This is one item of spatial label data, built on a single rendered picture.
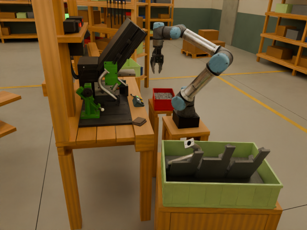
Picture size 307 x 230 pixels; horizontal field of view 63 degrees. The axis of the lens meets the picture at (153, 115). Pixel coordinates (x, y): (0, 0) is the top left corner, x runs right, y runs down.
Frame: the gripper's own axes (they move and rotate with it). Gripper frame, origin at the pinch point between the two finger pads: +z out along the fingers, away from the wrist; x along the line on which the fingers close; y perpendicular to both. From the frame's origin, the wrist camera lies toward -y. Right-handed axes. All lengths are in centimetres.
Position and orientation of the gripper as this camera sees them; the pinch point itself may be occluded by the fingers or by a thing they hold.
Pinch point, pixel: (156, 71)
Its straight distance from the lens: 192.5
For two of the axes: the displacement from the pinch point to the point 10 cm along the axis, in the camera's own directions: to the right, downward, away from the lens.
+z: -0.3, 9.0, 4.4
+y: 1.7, 4.4, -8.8
